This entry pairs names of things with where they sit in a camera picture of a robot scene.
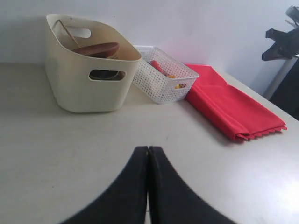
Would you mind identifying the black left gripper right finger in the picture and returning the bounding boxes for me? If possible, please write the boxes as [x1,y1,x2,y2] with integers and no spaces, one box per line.
[149,146,234,224]

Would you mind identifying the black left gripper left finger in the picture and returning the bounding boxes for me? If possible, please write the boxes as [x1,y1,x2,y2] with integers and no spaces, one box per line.
[63,146,148,224]

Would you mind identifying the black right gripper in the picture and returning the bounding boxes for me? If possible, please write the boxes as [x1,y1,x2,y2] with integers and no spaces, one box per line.
[262,28,299,61]

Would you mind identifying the red table cloth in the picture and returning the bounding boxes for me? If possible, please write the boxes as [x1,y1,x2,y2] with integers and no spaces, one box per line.
[186,64,287,141]

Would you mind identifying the red sausage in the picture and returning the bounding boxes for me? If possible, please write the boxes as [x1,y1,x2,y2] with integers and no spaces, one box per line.
[150,60,166,75]

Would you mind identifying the brown wooden plate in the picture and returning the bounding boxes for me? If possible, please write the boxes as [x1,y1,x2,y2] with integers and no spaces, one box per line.
[73,42,120,58]

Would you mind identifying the wooden chopstick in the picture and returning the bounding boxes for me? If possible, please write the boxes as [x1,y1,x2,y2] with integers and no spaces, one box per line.
[57,20,80,48]

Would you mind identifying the white woven plastic basket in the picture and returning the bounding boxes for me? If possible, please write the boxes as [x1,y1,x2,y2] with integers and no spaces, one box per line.
[133,45,199,104]

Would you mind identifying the cream plastic bin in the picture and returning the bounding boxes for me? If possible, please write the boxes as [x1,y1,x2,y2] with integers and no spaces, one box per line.
[45,14,142,113]

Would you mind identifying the white table leg post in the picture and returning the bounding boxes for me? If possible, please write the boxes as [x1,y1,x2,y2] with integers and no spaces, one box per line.
[263,59,296,100]

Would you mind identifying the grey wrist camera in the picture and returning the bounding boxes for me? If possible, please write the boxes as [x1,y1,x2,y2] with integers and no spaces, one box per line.
[285,6,299,27]

